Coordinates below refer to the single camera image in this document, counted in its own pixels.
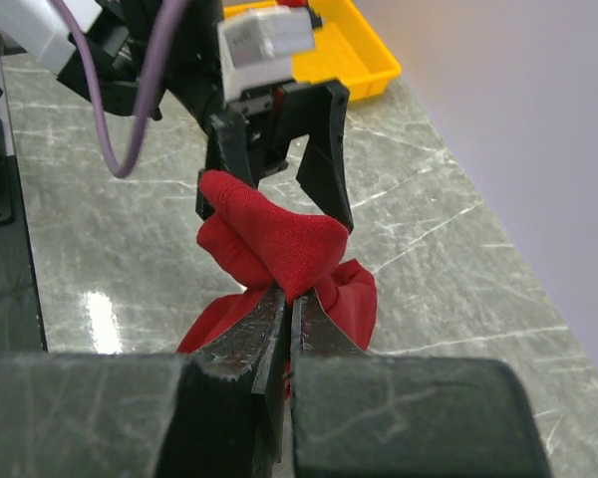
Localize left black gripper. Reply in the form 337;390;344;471
165;1;354;231

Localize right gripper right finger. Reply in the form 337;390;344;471
291;293;551;477

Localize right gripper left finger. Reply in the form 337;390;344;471
0;288;285;477

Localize yellow plastic tray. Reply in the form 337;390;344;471
223;1;402;101

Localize red t shirt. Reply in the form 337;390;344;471
177;170;378;353

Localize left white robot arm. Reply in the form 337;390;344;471
0;1;354;228

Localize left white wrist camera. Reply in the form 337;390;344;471
217;6;315;102

